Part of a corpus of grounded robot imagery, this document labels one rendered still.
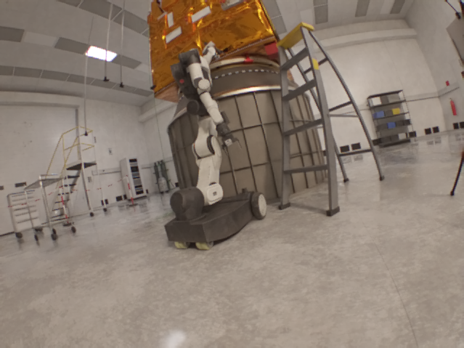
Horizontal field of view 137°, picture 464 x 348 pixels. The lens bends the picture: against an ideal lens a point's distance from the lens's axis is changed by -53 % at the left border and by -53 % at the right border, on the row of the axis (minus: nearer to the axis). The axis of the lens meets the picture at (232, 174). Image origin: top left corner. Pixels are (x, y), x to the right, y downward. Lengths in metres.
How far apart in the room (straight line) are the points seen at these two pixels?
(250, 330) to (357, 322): 0.27
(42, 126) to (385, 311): 9.37
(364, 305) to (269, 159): 1.64
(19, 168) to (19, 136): 1.18
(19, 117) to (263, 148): 8.77
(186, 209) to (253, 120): 1.22
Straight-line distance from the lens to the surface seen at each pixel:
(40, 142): 8.89
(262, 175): 1.93
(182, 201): 1.05
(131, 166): 9.47
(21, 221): 5.22
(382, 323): 0.54
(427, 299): 0.61
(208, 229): 1.03
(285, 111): 1.69
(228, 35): 2.65
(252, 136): 1.94
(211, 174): 1.32
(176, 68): 1.66
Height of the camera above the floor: 0.41
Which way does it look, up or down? 2 degrees down
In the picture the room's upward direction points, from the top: 13 degrees counter-clockwise
